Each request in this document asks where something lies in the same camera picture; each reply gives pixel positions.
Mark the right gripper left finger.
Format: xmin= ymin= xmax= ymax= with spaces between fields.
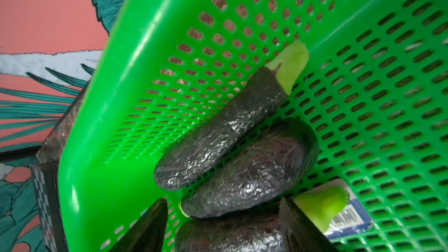
xmin=109 ymin=198 xmax=168 ymax=252

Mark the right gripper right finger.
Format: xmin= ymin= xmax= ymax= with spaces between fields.
xmin=279 ymin=198 xmax=338 ymax=252

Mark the eggplant with green stem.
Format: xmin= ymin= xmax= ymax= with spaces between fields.
xmin=175 ymin=188 xmax=348 ymax=252

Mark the eggplant in basket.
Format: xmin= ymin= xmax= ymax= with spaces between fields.
xmin=180 ymin=118 xmax=320 ymax=218
xmin=154 ymin=40 xmax=310 ymax=191

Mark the white barcode label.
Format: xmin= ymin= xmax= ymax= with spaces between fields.
xmin=309 ymin=178 xmax=373 ymax=240

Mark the black white checkerboard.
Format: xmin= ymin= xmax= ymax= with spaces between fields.
xmin=30 ymin=162 xmax=69 ymax=252

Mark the green plastic basket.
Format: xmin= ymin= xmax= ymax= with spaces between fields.
xmin=58 ymin=0 xmax=448 ymax=252

